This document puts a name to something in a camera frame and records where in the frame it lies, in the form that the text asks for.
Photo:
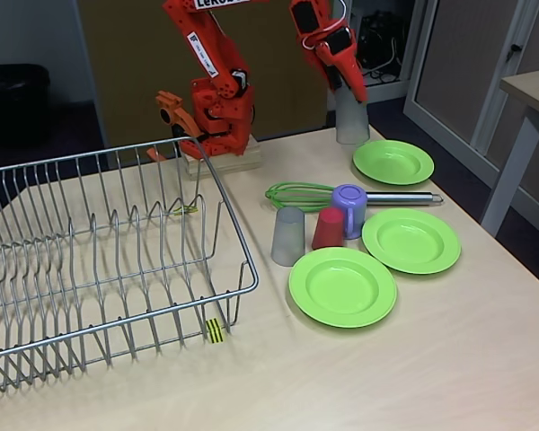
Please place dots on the grey translucent plastic cup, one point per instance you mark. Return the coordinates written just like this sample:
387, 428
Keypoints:
288, 238
352, 121

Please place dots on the purple plastic mug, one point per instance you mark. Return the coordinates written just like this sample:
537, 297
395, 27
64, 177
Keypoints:
350, 202

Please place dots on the red plastic cup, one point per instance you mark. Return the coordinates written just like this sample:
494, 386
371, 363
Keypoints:
328, 231

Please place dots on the green plastic plate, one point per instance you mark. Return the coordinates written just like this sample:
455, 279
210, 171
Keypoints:
393, 161
411, 242
341, 287

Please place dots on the red printed robot arm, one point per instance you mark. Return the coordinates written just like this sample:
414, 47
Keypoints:
206, 45

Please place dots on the white tambour door cabinet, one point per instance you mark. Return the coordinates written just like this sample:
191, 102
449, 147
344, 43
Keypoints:
453, 67

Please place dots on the wooden base block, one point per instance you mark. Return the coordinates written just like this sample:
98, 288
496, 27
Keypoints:
247, 159

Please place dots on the beige side table grey leg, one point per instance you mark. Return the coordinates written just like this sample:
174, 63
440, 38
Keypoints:
534, 83

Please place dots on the yellow black tape marker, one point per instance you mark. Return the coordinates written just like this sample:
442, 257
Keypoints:
188, 209
215, 331

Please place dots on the brown cork board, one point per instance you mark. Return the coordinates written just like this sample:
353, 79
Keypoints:
130, 67

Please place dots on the black trash bin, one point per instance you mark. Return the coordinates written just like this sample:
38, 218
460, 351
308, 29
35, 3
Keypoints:
13, 103

